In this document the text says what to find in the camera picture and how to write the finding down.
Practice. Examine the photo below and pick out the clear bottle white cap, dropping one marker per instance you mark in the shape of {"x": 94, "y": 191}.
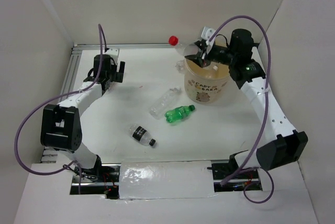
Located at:
{"x": 210, "y": 72}

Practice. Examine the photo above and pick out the silver tape sheet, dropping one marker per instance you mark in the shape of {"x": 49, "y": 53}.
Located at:
{"x": 166, "y": 180}

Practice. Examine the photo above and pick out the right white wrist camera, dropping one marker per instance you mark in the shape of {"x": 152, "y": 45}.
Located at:
{"x": 207, "y": 34}

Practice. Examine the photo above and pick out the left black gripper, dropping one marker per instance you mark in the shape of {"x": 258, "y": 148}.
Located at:
{"x": 117, "y": 76}

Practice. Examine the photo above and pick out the black label small bottle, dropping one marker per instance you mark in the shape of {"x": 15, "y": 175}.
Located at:
{"x": 141, "y": 135}

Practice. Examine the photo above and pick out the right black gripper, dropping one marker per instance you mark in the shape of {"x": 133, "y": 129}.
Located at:
{"x": 197, "y": 58}

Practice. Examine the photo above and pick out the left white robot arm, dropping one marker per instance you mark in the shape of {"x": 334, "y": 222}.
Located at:
{"x": 61, "y": 126}

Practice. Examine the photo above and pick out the cream capybara plastic bin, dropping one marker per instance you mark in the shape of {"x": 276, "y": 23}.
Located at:
{"x": 201, "y": 90}

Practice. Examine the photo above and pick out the clear crushed bottle centre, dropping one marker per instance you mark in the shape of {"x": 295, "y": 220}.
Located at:
{"x": 165, "y": 102}

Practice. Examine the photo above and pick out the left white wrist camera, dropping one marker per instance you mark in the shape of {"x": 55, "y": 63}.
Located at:
{"x": 113, "y": 52}

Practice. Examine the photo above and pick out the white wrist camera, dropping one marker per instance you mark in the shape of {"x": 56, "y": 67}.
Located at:
{"x": 113, "y": 52}
{"x": 207, "y": 34}

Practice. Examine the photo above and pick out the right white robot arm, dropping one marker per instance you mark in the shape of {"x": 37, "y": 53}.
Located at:
{"x": 278, "y": 142}

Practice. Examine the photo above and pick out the clear bottle behind bin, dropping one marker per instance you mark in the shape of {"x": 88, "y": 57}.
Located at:
{"x": 180, "y": 66}

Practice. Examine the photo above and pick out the red label water bottle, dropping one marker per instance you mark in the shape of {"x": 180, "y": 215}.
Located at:
{"x": 183, "y": 48}

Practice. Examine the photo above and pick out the green plastic bottle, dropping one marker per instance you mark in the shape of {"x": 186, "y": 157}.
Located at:
{"x": 179, "y": 113}

